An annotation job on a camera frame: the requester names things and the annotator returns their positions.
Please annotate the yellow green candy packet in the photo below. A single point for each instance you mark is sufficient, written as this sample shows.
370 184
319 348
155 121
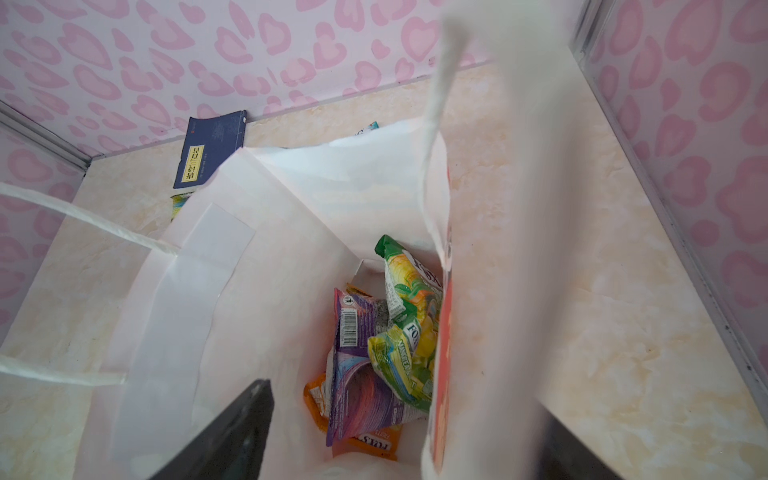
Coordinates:
408 372

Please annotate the orange snack packet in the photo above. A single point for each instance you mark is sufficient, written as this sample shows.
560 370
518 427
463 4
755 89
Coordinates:
381 443

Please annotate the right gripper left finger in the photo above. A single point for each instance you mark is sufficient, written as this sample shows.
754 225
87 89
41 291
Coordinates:
232 446

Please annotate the green snack packet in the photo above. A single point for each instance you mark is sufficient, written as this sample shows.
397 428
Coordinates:
177 202

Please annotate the green Fox's spring packet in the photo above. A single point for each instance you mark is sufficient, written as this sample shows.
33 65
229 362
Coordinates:
414 296

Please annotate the red white paper bag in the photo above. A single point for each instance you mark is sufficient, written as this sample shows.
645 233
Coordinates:
241 286

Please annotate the purple snack packet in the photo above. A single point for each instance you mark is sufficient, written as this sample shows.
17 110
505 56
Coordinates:
360 400

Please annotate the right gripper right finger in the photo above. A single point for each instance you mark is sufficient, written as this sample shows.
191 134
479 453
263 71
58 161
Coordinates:
563 456

